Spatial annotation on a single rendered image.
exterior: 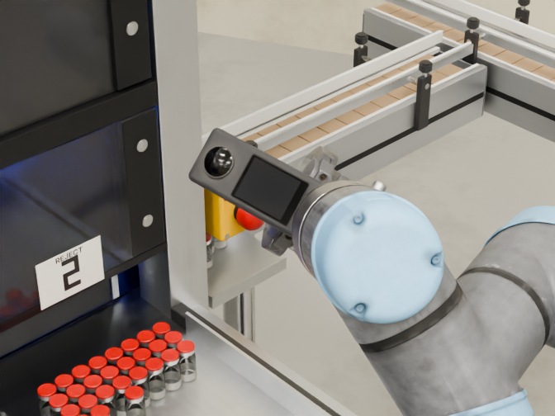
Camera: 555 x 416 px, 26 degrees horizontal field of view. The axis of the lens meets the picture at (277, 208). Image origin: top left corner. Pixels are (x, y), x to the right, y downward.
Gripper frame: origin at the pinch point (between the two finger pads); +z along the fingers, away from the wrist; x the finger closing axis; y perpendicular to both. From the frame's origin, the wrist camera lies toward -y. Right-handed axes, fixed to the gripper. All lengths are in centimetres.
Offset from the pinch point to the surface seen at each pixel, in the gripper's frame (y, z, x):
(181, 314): 2.7, 39.9, -20.3
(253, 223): 4.6, 40.1, -6.2
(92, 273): -9.6, 30.9, -19.7
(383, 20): 16, 105, 32
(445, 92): 26, 82, 24
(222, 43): 2, 315, 27
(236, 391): 11.3, 29.5, -23.3
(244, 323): 16, 76, -22
